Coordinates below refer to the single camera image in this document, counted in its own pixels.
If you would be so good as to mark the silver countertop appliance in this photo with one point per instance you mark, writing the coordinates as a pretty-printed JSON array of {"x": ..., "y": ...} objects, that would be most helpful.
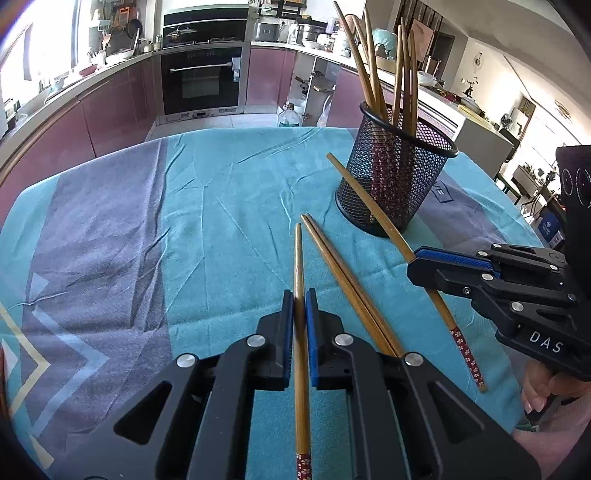
[{"x": 265, "y": 31}]

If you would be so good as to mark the teal and grey tablecloth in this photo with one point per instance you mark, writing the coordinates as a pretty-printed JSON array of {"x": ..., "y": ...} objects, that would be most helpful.
[{"x": 207, "y": 207}]

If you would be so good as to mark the pair of chopsticks on table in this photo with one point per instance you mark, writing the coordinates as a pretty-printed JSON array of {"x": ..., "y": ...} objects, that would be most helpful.
[{"x": 350, "y": 277}]

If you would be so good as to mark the kitchen window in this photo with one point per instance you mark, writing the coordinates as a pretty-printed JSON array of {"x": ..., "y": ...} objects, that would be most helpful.
[{"x": 46, "y": 32}]

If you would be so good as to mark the water bottle on floor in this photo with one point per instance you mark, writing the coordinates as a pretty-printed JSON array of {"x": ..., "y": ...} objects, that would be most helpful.
[{"x": 288, "y": 116}]

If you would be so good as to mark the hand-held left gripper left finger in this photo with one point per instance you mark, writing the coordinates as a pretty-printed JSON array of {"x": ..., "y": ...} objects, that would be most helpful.
[{"x": 288, "y": 323}]

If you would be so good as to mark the built-in black oven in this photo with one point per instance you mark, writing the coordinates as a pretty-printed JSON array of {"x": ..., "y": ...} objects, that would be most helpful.
[{"x": 203, "y": 81}]

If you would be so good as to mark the person's right hand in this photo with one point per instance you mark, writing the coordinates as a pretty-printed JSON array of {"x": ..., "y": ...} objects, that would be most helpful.
[{"x": 535, "y": 390}]

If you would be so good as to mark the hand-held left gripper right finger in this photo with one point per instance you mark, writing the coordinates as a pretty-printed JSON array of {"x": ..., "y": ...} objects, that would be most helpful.
[{"x": 310, "y": 332}]

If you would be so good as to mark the stainless steel pot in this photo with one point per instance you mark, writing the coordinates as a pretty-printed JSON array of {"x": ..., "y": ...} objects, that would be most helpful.
[{"x": 308, "y": 33}]

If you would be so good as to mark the pot with glass lid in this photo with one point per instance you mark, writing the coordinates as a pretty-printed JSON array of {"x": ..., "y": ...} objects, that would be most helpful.
[{"x": 181, "y": 36}]

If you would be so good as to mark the black wall rack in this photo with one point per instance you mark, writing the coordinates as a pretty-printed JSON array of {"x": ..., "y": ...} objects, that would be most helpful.
[{"x": 282, "y": 7}]

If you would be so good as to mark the black range hood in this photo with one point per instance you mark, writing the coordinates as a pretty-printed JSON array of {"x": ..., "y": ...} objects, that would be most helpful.
[{"x": 205, "y": 17}]

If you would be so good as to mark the black mesh utensil holder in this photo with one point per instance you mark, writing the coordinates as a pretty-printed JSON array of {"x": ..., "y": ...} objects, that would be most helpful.
[{"x": 415, "y": 184}]

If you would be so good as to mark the bundle of bamboo chopsticks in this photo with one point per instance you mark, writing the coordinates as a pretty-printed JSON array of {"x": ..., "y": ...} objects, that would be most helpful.
[{"x": 414, "y": 92}]

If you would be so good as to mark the green covered appliance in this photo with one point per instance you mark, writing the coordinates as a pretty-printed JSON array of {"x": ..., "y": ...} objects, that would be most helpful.
[{"x": 384, "y": 40}]

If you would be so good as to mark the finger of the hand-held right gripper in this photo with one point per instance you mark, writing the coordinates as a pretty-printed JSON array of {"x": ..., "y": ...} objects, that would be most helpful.
[
  {"x": 452, "y": 257},
  {"x": 443, "y": 277}
]

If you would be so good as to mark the hanging frying pan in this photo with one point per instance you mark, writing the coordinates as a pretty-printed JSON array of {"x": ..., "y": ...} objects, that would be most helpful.
[{"x": 133, "y": 28}]

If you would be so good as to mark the person's right forearm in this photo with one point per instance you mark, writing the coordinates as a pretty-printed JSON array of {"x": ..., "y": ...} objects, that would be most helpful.
[{"x": 563, "y": 429}]

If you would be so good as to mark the pink base cabinet row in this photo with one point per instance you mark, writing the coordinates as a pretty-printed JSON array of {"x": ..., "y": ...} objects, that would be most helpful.
[
  {"x": 270, "y": 76},
  {"x": 106, "y": 115}
]

